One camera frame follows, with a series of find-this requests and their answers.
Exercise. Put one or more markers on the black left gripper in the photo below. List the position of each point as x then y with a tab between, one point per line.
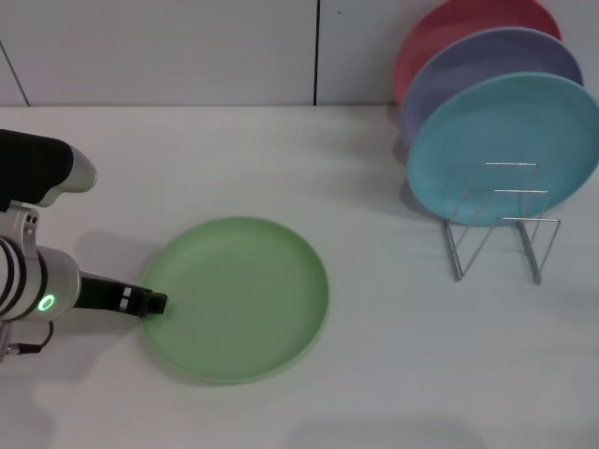
103	294

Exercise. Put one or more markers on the green plastic plate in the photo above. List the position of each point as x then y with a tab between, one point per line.
243	299

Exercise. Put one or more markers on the red plastic plate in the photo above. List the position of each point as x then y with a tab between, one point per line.
421	47

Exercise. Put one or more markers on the purple plastic plate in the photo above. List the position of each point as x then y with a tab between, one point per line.
449	70

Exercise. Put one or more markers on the teal plastic plate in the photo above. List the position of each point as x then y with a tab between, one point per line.
505	131

